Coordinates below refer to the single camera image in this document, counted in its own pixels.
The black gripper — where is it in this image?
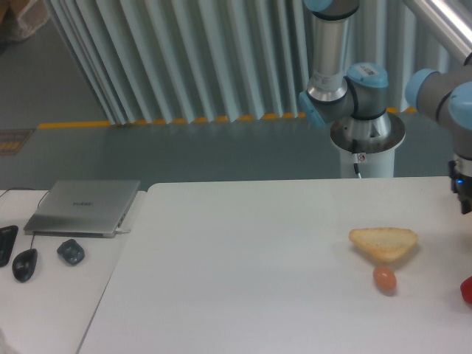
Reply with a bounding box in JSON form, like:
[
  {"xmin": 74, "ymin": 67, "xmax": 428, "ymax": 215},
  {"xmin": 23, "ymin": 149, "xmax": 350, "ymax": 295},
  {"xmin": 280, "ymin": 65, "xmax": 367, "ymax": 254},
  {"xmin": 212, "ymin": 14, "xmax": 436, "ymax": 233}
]
[{"xmin": 448, "ymin": 157, "xmax": 472, "ymax": 214}]

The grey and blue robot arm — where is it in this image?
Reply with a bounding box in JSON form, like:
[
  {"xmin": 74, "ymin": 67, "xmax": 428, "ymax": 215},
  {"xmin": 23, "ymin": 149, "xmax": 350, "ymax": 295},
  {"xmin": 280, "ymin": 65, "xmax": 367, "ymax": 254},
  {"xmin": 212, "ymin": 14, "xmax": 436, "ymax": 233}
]
[{"xmin": 299, "ymin": 1, "xmax": 471, "ymax": 214}]

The red pepper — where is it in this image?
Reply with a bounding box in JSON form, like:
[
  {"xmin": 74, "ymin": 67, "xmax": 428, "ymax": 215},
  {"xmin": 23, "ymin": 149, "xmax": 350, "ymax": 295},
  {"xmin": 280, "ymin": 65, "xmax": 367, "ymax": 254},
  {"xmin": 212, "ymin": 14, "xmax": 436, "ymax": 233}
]
[{"xmin": 459, "ymin": 277, "xmax": 472, "ymax": 304}]

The toasted bread slice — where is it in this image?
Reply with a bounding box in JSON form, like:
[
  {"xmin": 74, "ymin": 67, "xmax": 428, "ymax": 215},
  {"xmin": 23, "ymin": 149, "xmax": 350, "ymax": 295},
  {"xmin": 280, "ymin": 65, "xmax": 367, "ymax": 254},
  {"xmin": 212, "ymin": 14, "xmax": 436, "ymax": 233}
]
[{"xmin": 348, "ymin": 227, "xmax": 419, "ymax": 263}]

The brown egg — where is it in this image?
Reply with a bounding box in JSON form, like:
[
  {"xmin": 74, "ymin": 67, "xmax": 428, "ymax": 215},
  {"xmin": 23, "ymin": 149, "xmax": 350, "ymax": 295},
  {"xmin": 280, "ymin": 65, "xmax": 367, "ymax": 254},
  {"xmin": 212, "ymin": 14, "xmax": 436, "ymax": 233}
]
[{"xmin": 372, "ymin": 265, "xmax": 397, "ymax": 293}]

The white folding screen partition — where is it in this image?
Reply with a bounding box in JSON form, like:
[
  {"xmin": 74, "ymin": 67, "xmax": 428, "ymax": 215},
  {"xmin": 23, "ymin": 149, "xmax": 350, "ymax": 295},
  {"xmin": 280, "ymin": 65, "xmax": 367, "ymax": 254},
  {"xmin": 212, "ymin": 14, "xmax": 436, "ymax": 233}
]
[{"xmin": 46, "ymin": 1, "xmax": 471, "ymax": 125}]

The silver closed laptop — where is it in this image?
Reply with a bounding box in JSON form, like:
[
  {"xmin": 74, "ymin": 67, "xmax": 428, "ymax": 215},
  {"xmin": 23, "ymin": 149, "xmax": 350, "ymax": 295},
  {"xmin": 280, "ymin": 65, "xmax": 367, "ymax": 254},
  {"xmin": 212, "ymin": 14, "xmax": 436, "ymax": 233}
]
[{"xmin": 24, "ymin": 180, "xmax": 140, "ymax": 237}]

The dark grey earbuds case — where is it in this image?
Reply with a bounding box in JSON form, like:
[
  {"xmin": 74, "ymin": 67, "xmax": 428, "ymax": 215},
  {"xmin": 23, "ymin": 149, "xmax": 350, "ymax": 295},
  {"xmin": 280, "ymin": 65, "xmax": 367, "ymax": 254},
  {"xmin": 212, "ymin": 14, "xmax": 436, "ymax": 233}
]
[{"xmin": 57, "ymin": 239, "xmax": 85, "ymax": 266}]

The black computer mouse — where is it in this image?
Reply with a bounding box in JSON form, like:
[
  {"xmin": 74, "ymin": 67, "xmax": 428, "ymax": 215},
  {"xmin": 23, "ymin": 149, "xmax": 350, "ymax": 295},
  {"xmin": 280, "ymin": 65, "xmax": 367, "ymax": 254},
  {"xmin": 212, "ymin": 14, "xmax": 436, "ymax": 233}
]
[{"xmin": 12, "ymin": 249, "xmax": 38, "ymax": 283}]

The black keyboard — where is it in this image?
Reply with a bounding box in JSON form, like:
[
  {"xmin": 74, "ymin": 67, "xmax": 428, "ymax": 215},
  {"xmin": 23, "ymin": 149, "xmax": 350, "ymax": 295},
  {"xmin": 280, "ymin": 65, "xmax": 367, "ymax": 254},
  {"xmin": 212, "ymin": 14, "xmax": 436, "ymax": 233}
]
[{"xmin": 0, "ymin": 225, "xmax": 18, "ymax": 268}]

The brown cardboard box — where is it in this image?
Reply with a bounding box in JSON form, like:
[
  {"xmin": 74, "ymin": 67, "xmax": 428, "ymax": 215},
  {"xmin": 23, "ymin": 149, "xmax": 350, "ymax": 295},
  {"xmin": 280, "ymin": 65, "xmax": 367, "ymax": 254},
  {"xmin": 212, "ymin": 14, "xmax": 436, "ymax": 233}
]
[{"xmin": 1, "ymin": 0, "xmax": 50, "ymax": 43}]

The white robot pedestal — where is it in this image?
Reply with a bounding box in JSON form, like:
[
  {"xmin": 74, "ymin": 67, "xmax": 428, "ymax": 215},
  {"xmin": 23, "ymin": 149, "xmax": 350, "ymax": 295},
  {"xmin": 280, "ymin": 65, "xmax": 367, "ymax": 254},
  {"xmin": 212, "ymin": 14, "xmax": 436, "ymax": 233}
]
[{"xmin": 337, "ymin": 147, "xmax": 395, "ymax": 178}]

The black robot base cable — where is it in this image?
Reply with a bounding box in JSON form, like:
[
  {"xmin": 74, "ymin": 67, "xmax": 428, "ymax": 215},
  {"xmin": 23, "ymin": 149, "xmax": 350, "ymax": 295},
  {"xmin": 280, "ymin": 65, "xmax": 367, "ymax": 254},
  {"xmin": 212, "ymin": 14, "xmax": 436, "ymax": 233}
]
[{"xmin": 350, "ymin": 138, "xmax": 363, "ymax": 180}]

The black mouse cable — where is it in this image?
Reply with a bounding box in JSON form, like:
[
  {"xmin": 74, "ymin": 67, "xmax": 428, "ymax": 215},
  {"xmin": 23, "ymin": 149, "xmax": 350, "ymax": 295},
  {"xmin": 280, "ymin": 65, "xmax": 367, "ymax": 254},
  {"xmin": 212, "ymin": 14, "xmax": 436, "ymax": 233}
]
[{"xmin": 0, "ymin": 187, "xmax": 51, "ymax": 250}]

